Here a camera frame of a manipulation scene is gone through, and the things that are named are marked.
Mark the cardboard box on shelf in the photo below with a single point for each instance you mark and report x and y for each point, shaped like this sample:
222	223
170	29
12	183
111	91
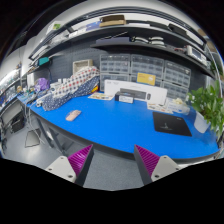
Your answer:
112	20

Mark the colourful leaflet on table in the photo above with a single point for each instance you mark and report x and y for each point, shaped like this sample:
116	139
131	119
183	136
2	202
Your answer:
101	96

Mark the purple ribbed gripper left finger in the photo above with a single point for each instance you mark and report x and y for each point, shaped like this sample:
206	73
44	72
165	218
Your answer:
73	168

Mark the white plant pot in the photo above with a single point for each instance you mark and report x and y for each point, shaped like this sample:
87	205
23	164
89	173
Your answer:
200	123

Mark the white keyboard box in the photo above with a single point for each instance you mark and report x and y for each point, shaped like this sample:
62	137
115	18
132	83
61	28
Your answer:
141	92

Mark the grey drawer organizer cabinets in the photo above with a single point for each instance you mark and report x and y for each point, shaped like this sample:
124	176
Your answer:
126	67

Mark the leaflet near mouse pad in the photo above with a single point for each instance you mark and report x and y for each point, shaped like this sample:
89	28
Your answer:
159	108

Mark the white plastic crate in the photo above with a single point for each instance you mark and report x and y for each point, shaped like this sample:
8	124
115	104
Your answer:
78	65

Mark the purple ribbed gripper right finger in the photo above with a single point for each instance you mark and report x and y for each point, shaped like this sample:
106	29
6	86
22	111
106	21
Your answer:
153	167

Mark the purple bag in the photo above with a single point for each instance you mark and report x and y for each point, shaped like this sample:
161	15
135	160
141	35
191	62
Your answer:
42	84

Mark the green potted plant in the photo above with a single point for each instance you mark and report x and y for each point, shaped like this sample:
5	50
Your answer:
210	105

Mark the black mouse pad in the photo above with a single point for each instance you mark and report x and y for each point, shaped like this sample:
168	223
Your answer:
170	124

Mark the patterned fabric cloth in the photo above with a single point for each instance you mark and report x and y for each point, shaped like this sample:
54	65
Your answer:
80	84

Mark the small black box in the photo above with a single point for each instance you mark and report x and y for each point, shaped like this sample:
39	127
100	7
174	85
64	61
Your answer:
124	97

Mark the pink computer mouse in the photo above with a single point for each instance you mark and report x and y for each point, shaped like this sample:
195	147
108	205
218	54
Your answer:
73	115

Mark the yellow label card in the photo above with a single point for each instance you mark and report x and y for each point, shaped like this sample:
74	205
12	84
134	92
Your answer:
146	78

